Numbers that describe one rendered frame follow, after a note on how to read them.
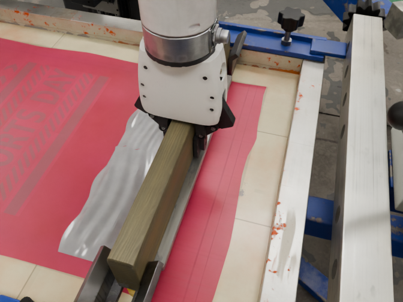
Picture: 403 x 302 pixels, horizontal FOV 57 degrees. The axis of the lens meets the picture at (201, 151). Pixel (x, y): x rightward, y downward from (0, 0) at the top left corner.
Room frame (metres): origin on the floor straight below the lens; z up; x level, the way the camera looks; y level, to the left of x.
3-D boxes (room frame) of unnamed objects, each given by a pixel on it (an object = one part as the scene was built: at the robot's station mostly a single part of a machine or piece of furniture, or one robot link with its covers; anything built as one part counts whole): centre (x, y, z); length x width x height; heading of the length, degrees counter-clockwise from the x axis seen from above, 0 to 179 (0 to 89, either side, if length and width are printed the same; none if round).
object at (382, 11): (0.62, -0.30, 1.02); 0.07 x 0.06 x 0.07; 74
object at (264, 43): (0.60, -0.08, 0.97); 0.30 x 0.05 x 0.07; 74
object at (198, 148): (0.33, -0.01, 1.03); 0.03 x 0.03 x 0.07; 74
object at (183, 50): (0.33, 0.02, 1.18); 0.09 x 0.07 x 0.03; 74
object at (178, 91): (0.34, 0.02, 1.12); 0.10 x 0.07 x 0.11; 74
